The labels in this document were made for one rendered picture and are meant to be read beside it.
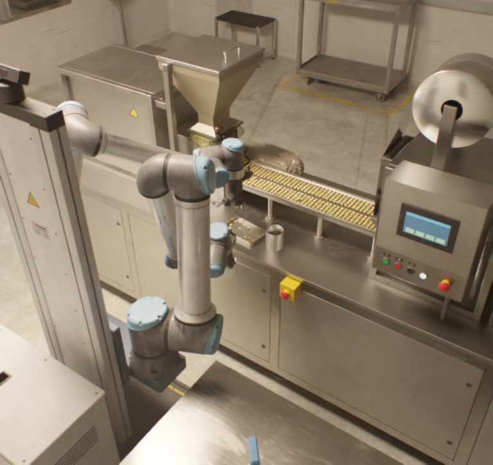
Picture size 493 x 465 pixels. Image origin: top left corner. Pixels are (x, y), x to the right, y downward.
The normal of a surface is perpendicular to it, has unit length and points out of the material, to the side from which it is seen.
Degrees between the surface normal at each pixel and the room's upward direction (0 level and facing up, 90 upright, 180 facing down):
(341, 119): 0
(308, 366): 90
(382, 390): 90
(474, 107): 90
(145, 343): 90
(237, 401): 0
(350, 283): 0
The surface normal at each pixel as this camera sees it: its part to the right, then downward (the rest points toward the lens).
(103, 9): 0.82, 0.33
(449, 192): -0.01, -0.81
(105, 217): -0.58, 0.49
